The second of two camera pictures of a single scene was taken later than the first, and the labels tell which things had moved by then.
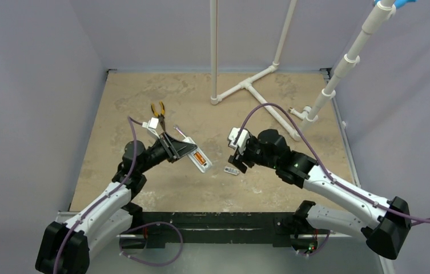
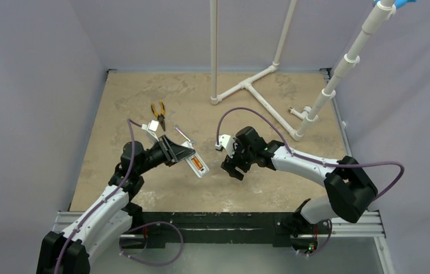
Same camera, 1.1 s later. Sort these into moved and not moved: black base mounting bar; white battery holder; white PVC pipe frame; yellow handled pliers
Moved: white battery holder
Not moved: yellow handled pliers; white PVC pipe frame; black base mounting bar
